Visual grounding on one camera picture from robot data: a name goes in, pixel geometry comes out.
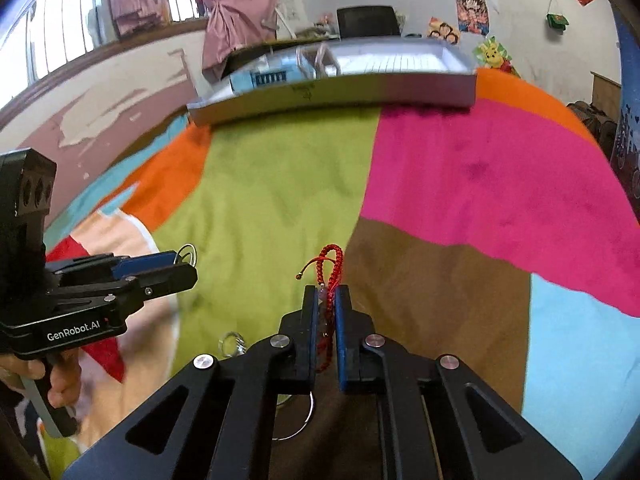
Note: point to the white desk lamp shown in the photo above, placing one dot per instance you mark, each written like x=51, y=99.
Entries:
x=285, y=17

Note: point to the anime character poster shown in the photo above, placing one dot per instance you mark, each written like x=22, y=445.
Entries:
x=471, y=12

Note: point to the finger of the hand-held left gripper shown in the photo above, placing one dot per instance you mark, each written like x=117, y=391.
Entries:
x=165, y=280
x=145, y=262

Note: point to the wooden desk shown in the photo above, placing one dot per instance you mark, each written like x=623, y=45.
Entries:
x=250, y=60

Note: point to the wooden board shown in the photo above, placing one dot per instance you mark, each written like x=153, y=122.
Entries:
x=605, y=87

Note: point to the colourful patchwork blanket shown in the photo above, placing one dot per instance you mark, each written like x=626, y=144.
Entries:
x=280, y=185

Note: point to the blue fabric wardrobe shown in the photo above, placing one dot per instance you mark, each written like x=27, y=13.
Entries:
x=629, y=125

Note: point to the green hanging pouch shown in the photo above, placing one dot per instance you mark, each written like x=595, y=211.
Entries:
x=557, y=21

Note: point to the black office chair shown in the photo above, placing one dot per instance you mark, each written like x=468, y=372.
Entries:
x=367, y=22

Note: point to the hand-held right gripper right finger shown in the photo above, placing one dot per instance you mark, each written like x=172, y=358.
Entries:
x=342, y=330

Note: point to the yellow bear poster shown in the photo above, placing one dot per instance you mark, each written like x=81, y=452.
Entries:
x=492, y=55

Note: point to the barred window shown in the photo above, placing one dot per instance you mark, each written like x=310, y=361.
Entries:
x=65, y=25

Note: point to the grey shallow box tray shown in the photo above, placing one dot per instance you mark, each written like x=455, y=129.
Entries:
x=350, y=92

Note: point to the person's left hand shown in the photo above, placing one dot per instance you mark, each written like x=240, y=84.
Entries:
x=65, y=380

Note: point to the brown suitcase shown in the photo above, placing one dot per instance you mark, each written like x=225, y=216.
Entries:
x=592, y=127

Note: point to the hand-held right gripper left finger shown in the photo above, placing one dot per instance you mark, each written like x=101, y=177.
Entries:
x=312, y=320

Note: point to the cartoon family poster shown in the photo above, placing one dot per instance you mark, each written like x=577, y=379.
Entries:
x=444, y=32

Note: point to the stack of books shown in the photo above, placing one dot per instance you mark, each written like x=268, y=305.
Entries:
x=315, y=34

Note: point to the large pink curtain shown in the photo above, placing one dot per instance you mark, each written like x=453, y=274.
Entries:
x=240, y=15

